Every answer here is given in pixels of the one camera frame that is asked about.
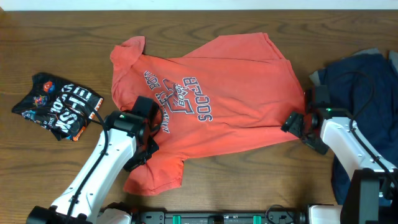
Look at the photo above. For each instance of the red soccer t-shirt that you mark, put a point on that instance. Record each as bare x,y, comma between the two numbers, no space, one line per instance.
230,95

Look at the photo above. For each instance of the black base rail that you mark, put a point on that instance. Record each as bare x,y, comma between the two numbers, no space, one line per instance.
270,217

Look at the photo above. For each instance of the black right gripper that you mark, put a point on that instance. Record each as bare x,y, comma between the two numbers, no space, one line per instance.
292,124

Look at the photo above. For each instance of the black printed folded t-shirt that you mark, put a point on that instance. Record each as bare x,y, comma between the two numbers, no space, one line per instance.
59,105

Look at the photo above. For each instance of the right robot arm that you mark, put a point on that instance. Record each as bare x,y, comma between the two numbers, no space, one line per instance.
372,195

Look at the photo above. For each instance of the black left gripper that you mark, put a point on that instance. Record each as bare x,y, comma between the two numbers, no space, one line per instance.
133,163

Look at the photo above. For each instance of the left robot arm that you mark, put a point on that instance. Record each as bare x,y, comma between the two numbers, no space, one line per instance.
125,143

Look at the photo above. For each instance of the navy blue t-shirt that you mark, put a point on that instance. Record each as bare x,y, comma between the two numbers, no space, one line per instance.
367,88

